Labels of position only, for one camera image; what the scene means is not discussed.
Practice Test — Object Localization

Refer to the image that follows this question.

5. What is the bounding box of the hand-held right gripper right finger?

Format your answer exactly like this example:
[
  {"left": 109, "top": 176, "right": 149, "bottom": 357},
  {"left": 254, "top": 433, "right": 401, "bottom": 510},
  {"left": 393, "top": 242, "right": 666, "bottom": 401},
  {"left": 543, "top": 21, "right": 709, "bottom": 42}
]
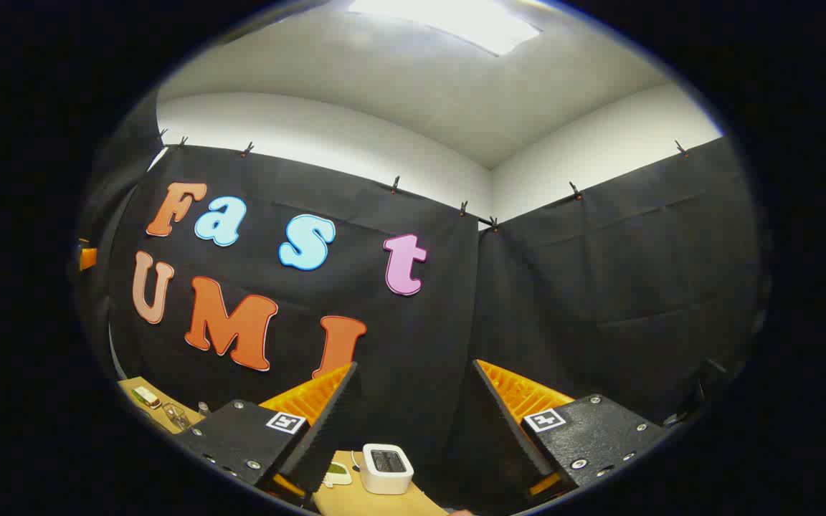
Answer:
[{"left": 469, "top": 358, "right": 673, "bottom": 504}]

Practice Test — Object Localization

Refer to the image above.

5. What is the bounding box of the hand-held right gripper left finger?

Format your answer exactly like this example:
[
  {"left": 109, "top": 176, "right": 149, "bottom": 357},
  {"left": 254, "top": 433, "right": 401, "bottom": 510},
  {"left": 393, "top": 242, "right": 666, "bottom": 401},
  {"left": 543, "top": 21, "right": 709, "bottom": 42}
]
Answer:
[{"left": 173, "top": 362, "right": 360, "bottom": 506}]

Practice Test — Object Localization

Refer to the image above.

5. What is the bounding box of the white toaster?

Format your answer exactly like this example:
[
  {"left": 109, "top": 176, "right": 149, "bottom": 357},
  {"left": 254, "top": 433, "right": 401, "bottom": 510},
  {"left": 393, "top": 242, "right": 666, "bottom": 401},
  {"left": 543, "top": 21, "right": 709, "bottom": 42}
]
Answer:
[{"left": 361, "top": 443, "right": 414, "bottom": 495}]

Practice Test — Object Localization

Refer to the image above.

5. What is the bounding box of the black backdrop cloth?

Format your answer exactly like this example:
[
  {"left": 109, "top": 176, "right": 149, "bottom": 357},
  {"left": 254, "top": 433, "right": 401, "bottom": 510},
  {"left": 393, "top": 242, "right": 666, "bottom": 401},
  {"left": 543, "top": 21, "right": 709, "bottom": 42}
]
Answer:
[{"left": 72, "top": 93, "right": 769, "bottom": 513}]

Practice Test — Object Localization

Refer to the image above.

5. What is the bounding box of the row of black cloth clips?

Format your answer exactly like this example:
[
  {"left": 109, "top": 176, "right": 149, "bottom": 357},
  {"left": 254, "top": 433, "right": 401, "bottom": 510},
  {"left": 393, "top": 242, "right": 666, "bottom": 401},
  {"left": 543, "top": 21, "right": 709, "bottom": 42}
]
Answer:
[{"left": 158, "top": 128, "right": 690, "bottom": 231}]

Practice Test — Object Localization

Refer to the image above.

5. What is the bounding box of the ceiling light panel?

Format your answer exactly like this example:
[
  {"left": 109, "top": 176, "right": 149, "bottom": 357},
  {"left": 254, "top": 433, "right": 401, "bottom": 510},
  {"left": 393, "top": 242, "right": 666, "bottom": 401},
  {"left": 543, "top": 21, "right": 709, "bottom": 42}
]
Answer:
[{"left": 347, "top": 0, "right": 543, "bottom": 57}]

